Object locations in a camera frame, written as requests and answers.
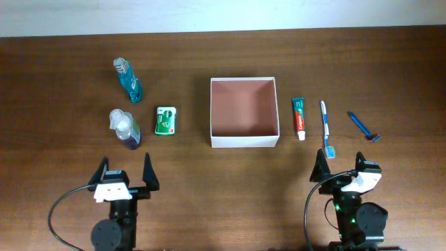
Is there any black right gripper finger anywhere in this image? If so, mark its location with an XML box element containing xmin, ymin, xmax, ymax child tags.
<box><xmin>355</xmin><ymin>151</ymin><xmax>365</xmax><ymax>171</ymax></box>
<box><xmin>309</xmin><ymin>149</ymin><xmax>330</xmax><ymax>183</ymax></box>

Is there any blue disposable razor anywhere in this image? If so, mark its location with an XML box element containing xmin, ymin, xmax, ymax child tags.
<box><xmin>347</xmin><ymin>112</ymin><xmax>381</xmax><ymax>143</ymax></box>

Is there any green red toothpaste tube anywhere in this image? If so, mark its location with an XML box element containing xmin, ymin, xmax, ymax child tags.
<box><xmin>292</xmin><ymin>97</ymin><xmax>306</xmax><ymax>141</ymax></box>

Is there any white open cardboard box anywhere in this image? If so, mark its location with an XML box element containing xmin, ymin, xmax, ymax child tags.
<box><xmin>210</xmin><ymin>77</ymin><xmax>280</xmax><ymax>149</ymax></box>

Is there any teal mouthwash bottle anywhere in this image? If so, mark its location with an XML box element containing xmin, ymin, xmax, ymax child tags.
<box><xmin>113</xmin><ymin>57</ymin><xmax>142</xmax><ymax>103</ymax></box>

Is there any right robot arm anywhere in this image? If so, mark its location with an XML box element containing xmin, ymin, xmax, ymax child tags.
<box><xmin>304</xmin><ymin>149</ymin><xmax>388</xmax><ymax>250</ymax></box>

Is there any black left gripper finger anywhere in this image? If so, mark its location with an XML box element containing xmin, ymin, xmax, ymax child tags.
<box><xmin>88</xmin><ymin>157</ymin><xmax>109</xmax><ymax>185</ymax></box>
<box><xmin>142</xmin><ymin>153</ymin><xmax>160</xmax><ymax>191</ymax></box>

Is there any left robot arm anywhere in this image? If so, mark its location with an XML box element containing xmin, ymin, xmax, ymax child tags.
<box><xmin>89</xmin><ymin>154</ymin><xmax>160</xmax><ymax>251</ymax></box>

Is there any green soap box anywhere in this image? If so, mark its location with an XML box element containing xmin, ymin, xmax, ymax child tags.
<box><xmin>155</xmin><ymin>107</ymin><xmax>176</xmax><ymax>136</ymax></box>

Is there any purple hand sanitizer bottle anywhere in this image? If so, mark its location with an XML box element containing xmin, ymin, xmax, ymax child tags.
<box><xmin>109</xmin><ymin>109</ymin><xmax>141</xmax><ymax>150</ymax></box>

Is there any blue white toothbrush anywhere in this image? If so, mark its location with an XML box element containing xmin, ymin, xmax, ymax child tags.
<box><xmin>320</xmin><ymin>100</ymin><xmax>336</xmax><ymax>159</ymax></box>

